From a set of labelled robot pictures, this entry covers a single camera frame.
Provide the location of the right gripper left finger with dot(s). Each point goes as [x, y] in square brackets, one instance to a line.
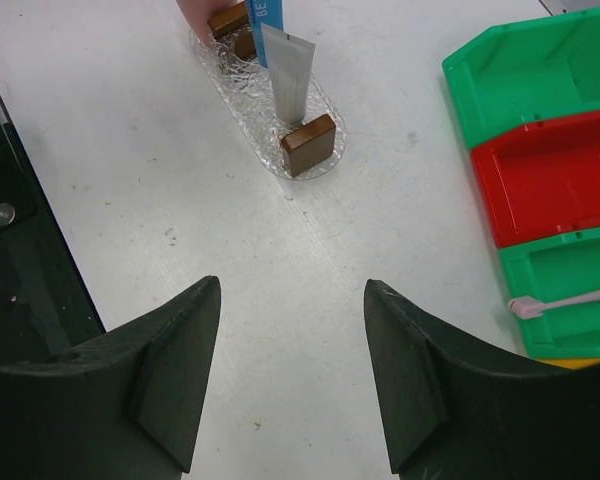
[124, 405]

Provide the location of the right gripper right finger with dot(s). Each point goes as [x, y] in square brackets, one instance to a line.
[456, 407]

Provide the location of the clear rack with brown ends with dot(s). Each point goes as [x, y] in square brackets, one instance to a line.
[309, 143]

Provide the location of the pink cup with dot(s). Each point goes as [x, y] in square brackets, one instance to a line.
[198, 12]

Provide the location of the clear textured acrylic tray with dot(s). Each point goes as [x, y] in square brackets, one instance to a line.
[246, 90]

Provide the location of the yellow bin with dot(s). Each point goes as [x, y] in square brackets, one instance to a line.
[571, 363]

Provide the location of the green bin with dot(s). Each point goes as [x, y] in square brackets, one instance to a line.
[526, 71]
[549, 270]

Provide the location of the red bin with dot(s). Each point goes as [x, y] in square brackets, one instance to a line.
[541, 179]

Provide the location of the far green bin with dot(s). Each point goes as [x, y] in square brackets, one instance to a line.
[526, 71]

